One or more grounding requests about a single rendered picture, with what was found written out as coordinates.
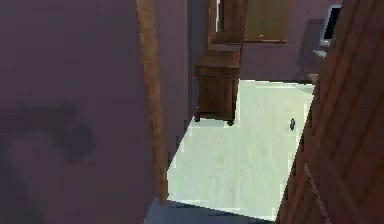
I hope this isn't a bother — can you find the brown framed wall picture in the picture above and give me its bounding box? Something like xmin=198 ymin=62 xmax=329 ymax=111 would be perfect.
xmin=209 ymin=0 xmax=293 ymax=45

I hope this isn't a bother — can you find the brown wooden room door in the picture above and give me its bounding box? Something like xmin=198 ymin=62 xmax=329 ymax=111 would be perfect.
xmin=275 ymin=0 xmax=384 ymax=224

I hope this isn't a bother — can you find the dark brown wooden cabinet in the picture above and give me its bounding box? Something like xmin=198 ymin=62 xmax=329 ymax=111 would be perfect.
xmin=193 ymin=49 xmax=242 ymax=127

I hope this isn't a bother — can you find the brown wooden door frame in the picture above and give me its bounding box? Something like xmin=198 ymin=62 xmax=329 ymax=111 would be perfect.
xmin=135 ymin=0 xmax=170 ymax=206

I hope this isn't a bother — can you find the grey open laptop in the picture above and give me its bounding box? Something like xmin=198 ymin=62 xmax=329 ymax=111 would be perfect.
xmin=312 ymin=4 xmax=343 ymax=60

